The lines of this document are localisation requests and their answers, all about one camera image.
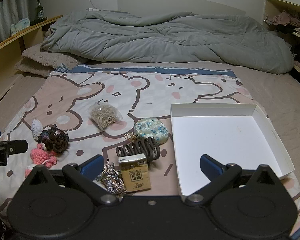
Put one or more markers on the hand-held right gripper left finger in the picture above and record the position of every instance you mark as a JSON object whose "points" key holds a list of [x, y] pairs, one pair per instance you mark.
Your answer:
{"points": [[92, 167]]}

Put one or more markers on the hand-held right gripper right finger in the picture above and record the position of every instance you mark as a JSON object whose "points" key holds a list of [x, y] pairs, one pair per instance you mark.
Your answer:
{"points": [[212, 167]]}

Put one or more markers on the white fuzzy sock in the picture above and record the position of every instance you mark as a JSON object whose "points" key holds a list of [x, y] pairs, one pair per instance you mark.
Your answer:
{"points": [[36, 129]]}

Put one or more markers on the white cardboard box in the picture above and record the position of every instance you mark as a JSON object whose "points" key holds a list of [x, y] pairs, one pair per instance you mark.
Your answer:
{"points": [[222, 140]]}

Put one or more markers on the pink and white crochet toy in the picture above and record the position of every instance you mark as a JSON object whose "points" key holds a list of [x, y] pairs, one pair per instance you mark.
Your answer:
{"points": [[30, 170]]}

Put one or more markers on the dark brown crochet scrunchie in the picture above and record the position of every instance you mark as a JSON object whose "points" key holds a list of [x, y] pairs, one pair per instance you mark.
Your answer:
{"points": [[55, 140]]}

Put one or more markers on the tan tissue packet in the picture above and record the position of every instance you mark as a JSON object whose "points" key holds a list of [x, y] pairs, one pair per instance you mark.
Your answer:
{"points": [[135, 176]]}

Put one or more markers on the bag of rubber bands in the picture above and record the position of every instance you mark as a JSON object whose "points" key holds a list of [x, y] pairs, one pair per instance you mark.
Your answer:
{"points": [[103, 117]]}

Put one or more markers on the brown hair claw clip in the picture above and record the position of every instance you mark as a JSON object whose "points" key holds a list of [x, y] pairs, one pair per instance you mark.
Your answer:
{"points": [[140, 147]]}

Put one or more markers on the floral fabric pouch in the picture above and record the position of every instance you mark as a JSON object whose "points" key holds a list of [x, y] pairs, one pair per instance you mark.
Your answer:
{"points": [[152, 130]]}

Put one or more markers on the printed cartoon blanket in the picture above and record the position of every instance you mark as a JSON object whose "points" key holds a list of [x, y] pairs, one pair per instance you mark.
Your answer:
{"points": [[90, 85]]}

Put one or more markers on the tan plush blanket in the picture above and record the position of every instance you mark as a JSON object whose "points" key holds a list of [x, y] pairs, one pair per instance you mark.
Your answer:
{"points": [[45, 60]]}

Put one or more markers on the beige bed sheet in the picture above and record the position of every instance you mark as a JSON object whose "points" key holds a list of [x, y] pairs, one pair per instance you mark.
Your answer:
{"points": [[277, 100]]}

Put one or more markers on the wooden bedside ledge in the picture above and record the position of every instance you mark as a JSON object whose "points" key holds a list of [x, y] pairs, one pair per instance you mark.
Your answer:
{"points": [[15, 38]]}

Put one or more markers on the tissue box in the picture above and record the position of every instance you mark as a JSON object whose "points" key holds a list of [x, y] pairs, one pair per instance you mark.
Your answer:
{"points": [[20, 26]]}

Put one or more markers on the grey curtain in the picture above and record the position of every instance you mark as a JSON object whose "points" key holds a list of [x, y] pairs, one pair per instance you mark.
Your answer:
{"points": [[7, 17]]}

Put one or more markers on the green glass bottle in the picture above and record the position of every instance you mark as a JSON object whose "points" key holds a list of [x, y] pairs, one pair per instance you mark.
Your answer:
{"points": [[39, 11]]}

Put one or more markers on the grey comforter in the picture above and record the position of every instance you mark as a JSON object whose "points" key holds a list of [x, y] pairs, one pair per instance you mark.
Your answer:
{"points": [[165, 37]]}

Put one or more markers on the beige headboard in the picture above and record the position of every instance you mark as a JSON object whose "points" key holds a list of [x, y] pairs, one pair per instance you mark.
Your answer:
{"points": [[180, 5]]}

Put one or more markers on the pink clothing pile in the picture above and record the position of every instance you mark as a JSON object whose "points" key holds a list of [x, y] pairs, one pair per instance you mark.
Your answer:
{"points": [[287, 18]]}

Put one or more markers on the open wardrobe shelf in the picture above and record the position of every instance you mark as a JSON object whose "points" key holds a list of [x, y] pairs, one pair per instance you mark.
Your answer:
{"points": [[271, 7]]}

